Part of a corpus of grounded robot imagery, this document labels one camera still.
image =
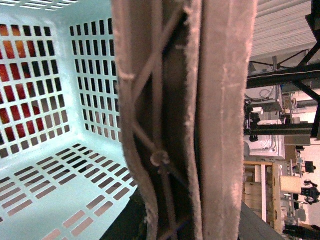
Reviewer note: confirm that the brown basket handle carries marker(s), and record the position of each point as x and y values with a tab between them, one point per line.
182	67

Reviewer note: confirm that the light blue plastic basket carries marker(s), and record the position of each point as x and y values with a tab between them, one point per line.
69	181

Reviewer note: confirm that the red apples behind basket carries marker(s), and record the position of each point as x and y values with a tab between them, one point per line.
8	91

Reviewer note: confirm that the wooden crate shelf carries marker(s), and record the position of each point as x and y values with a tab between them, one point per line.
261	192

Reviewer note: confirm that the black metal frame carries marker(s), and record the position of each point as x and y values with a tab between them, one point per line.
296	77

